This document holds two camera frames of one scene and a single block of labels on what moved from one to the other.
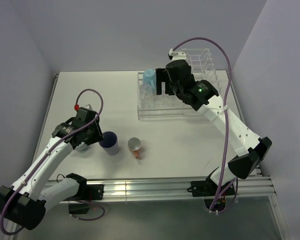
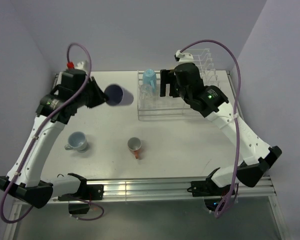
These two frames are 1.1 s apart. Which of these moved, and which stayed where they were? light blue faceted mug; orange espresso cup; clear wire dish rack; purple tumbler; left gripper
Moved: purple tumbler; left gripper
Stayed: clear wire dish rack; light blue faceted mug; orange espresso cup
